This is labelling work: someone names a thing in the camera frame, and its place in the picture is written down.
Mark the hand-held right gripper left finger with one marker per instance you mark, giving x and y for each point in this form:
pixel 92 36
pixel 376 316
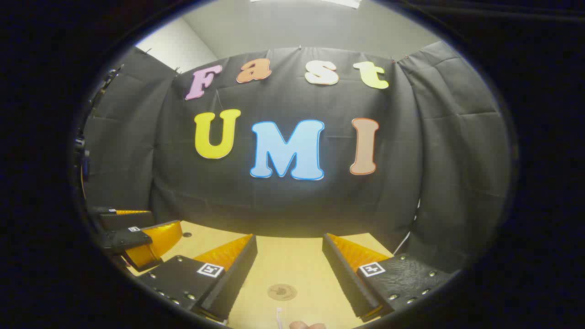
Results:
pixel 233 283

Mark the light wooden desktop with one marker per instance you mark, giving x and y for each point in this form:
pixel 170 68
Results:
pixel 292 260

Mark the black backdrop cloth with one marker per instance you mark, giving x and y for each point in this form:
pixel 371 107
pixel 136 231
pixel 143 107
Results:
pixel 283 205

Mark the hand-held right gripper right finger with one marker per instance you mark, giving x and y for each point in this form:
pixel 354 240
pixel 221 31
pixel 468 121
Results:
pixel 347 283

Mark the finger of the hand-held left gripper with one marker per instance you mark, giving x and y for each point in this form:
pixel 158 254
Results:
pixel 125 238
pixel 123 220

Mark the white toothbrush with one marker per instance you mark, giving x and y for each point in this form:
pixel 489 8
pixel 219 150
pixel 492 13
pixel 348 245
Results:
pixel 279 315

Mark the round cork coaster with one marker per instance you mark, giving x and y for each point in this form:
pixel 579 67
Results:
pixel 282 292

